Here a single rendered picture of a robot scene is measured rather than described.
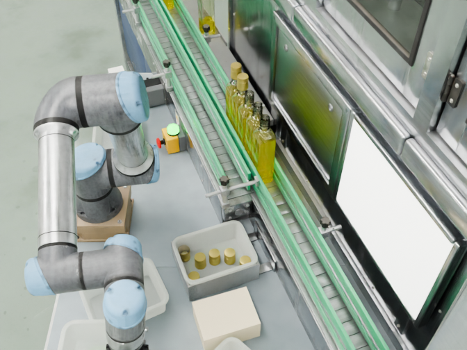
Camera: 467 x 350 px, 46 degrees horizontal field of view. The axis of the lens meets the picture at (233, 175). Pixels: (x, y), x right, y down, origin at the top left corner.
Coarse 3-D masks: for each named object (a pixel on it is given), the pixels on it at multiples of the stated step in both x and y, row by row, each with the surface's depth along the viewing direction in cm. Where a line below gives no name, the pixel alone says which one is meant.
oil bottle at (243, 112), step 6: (240, 108) 170; (246, 108) 169; (252, 108) 169; (240, 114) 171; (246, 114) 169; (252, 114) 169; (240, 120) 173; (240, 126) 174; (240, 132) 176; (240, 138) 178
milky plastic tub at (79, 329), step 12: (72, 324) 131; (84, 324) 132; (96, 324) 132; (60, 336) 129; (72, 336) 134; (84, 336) 135; (96, 336) 135; (60, 348) 127; (72, 348) 133; (84, 348) 135; (96, 348) 135
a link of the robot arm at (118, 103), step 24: (120, 72) 123; (96, 96) 120; (120, 96) 120; (144, 96) 126; (96, 120) 122; (120, 120) 124; (144, 120) 126; (120, 144) 140; (144, 144) 149; (120, 168) 156; (144, 168) 157
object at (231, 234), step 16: (224, 224) 171; (240, 224) 171; (176, 240) 167; (192, 240) 170; (208, 240) 172; (224, 240) 175; (240, 240) 172; (176, 256) 163; (192, 256) 171; (208, 256) 171; (240, 256) 171; (256, 256) 163; (208, 272) 167; (224, 272) 159
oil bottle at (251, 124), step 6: (246, 120) 168; (252, 120) 166; (258, 120) 165; (246, 126) 170; (252, 126) 165; (258, 126) 165; (246, 132) 171; (252, 132) 166; (246, 138) 173; (246, 144) 175; (246, 150) 177
